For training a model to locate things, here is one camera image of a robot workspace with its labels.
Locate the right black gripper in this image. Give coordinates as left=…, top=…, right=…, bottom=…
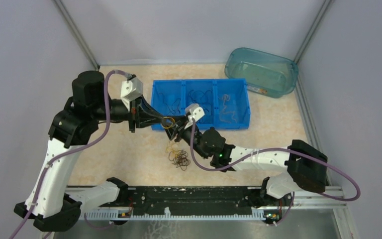
left=162, top=115, right=209, bottom=159

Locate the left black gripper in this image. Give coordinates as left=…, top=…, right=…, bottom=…
left=91, top=93, right=167, bottom=133

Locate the yellow thin cable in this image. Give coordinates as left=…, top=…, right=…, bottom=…
left=161, top=116, right=181, bottom=154

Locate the dark cable bundle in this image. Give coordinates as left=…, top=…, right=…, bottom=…
left=168, top=149, right=191, bottom=171

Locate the dark blue thin cable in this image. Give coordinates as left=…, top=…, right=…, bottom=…
left=187, top=89, right=215, bottom=124

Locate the pink thin cable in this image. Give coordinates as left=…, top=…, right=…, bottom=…
left=218, top=94, right=239, bottom=125

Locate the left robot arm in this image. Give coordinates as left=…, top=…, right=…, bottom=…
left=14, top=70, right=163, bottom=233

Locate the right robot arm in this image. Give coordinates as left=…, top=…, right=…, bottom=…
left=162, top=117, right=328, bottom=205

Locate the blue divided plastic bin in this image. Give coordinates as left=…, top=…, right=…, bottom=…
left=151, top=79, right=251, bottom=130

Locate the teal translucent plastic tub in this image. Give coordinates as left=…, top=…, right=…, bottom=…
left=224, top=47, right=299, bottom=99

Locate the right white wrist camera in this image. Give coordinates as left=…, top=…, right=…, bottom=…
left=184, top=103, right=205, bottom=129

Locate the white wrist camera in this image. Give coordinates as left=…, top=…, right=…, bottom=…
left=184, top=103, right=205, bottom=129
left=120, top=77, right=143, bottom=111

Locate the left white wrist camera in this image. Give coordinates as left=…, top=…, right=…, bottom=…
left=120, top=77, right=143, bottom=111

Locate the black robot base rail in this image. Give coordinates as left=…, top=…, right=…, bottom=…
left=103, top=186, right=291, bottom=216

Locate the grey slotted cable duct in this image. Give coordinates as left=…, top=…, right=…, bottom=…
left=86, top=209, right=279, bottom=221

